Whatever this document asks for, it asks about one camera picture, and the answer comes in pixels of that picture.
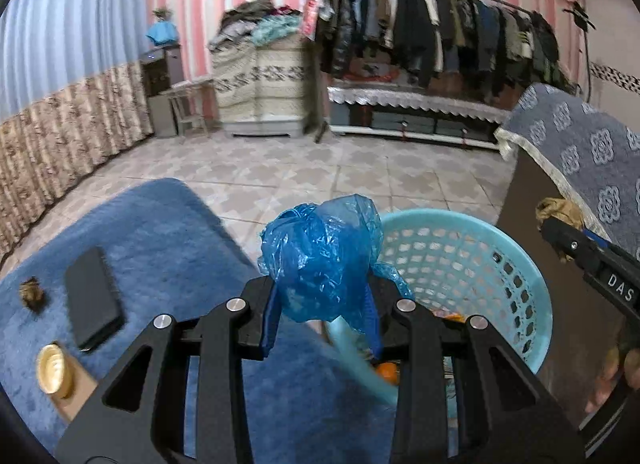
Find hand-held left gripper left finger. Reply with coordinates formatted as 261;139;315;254
55;276;281;464

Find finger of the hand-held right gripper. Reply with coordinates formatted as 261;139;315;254
539;216;612;291
582;230;614;255

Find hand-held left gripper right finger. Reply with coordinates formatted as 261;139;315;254
365;276;585;464

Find brown paper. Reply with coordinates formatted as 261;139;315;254
19;276;47;315
536;196;586;263

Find small orange round item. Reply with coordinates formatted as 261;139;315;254
375;361;401;388

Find blue plastic bag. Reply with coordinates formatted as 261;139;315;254
257;194;416;335

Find light blue plastic basket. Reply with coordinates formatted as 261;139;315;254
320;209;554;421

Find person's right hand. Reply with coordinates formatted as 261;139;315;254
584;345;640;416

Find grey patterned sofa cover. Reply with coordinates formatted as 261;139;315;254
494;82;640;265

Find blue rug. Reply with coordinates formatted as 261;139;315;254
0;178;402;464

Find black phone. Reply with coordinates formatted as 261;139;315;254
64;246;126;351

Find small tan cardboard box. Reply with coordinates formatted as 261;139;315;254
50;356;99;426

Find low cabinet with lace cloth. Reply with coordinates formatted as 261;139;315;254
327;86;512;151

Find gold round lid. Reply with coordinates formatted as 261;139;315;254
36;343;76;398

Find small wooden stool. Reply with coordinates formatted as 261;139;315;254
167;78;216;138

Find cabinet with patterned cloth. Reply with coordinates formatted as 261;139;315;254
210;36;309;138

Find dark small cabinet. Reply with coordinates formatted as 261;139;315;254
140;44;184;139

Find row of hanging clothes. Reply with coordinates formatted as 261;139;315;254
317;0;576;95

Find pile of folded clothes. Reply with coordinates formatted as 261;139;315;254
207;0;304;50

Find blue bag on dispenser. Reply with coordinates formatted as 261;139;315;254
146;18;180;47

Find pink hanging tag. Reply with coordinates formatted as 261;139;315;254
300;0;321;42

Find blue and floral curtain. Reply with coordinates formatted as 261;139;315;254
0;0;156;265

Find black wall-mounted stand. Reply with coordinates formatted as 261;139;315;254
562;1;599;95

